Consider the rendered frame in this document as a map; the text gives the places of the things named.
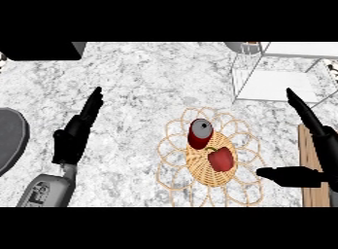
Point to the red can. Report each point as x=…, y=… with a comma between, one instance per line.
x=200, y=133

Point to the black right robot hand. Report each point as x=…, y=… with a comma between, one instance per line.
x=327, y=152

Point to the brown wooden cutting board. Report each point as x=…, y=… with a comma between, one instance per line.
x=320, y=168

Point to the black appliance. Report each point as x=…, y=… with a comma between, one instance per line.
x=43, y=50

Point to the red bell pepper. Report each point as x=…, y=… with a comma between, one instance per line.
x=221, y=159

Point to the dark grey round pan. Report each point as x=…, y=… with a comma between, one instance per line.
x=3, y=142

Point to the grey round bowl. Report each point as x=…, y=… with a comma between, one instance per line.
x=243, y=46

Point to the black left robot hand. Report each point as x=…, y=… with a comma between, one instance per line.
x=77, y=136

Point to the woven wicker placemat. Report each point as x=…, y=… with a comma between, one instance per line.
x=211, y=159

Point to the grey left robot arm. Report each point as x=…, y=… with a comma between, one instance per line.
x=49, y=188

